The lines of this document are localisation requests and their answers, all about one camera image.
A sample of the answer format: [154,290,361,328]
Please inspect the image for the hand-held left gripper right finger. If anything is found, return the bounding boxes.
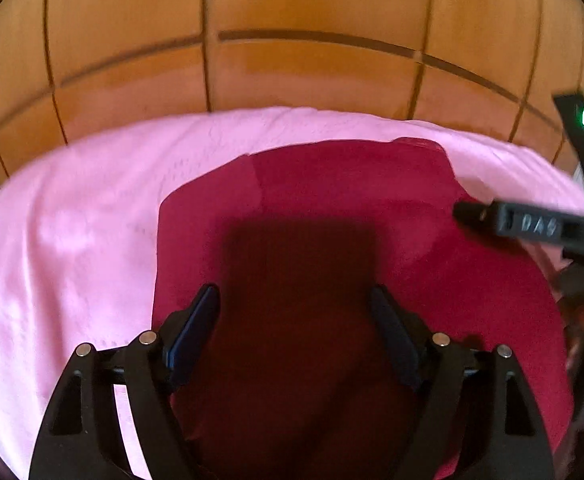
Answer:
[370,284,555,480]

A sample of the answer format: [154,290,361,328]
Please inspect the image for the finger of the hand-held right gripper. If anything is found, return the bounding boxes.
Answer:
[453,200,500,235]

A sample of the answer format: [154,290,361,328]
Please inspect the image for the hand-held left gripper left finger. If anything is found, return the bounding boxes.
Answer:
[29,284,221,480]

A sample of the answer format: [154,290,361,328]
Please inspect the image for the maroon fleece garment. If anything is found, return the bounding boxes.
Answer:
[151,136,575,480]

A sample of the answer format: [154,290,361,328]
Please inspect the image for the pink bed sheet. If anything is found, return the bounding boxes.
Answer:
[0,106,584,480]

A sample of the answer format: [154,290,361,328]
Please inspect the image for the wooden wardrobe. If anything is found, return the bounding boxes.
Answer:
[0,0,584,181]

